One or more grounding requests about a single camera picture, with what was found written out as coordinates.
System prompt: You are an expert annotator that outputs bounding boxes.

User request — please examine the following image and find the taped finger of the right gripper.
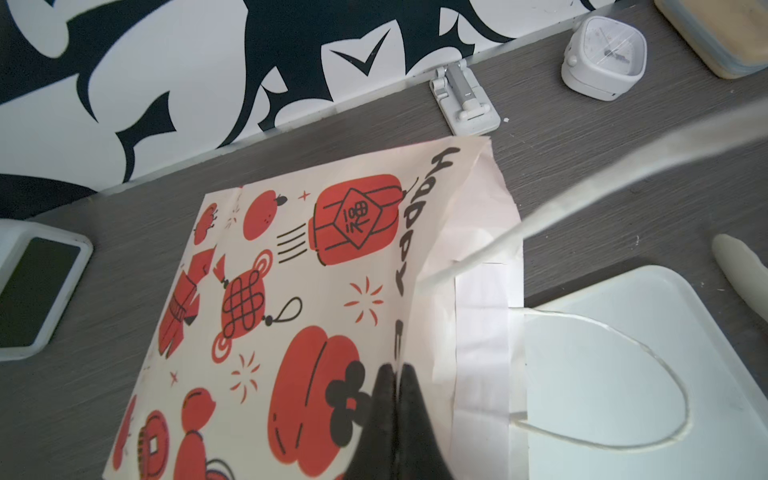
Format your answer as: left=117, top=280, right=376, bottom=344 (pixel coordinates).
left=712, top=234, right=767, bottom=321

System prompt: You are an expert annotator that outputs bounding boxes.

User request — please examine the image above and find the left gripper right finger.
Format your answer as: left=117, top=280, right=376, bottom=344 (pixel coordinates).
left=397, top=364, right=453, bottom=479

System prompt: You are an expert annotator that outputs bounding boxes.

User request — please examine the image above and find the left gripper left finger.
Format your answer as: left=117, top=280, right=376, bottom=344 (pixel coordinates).
left=343, top=364, right=397, bottom=480

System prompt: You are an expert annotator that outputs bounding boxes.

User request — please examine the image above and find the red white paper bag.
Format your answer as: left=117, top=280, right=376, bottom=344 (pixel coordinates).
left=101, top=98, right=768, bottom=480

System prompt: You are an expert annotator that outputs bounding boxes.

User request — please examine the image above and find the white plastic tray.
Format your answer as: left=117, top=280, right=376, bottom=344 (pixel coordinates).
left=525, top=266, right=767, bottom=479

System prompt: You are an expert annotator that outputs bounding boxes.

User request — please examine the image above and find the beige glasses case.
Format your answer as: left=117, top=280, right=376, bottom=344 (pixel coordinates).
left=654, top=0, right=767, bottom=80

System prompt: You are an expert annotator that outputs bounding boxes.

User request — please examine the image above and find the small white alarm clock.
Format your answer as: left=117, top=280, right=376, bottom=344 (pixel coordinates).
left=561, top=15, right=648, bottom=102

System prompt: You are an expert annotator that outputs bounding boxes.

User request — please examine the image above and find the white digital clock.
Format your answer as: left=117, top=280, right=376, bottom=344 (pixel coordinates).
left=1, top=219, right=93, bottom=362

